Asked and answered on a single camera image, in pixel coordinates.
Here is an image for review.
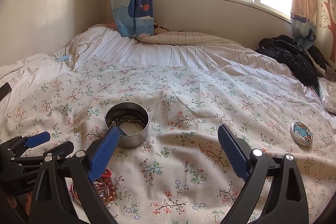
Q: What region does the pile of bangles and bracelets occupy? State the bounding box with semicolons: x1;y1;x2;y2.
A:
68;167;119;206

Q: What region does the round silver metal tin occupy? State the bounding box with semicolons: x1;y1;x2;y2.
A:
104;102;150;149

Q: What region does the round tin lid with picture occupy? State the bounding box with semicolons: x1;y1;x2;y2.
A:
290;122;313;148

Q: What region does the floral bed sheet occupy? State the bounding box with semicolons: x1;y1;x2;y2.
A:
1;56;335;223

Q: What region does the blue face mask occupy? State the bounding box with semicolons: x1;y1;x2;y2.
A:
56;55;72;62

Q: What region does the black jacket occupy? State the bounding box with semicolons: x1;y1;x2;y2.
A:
256;35;335;88

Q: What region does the white striped duvet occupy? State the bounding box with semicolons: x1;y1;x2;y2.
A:
0;23;316;114

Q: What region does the striped beige pillow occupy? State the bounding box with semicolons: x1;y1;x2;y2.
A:
137;31;235;46

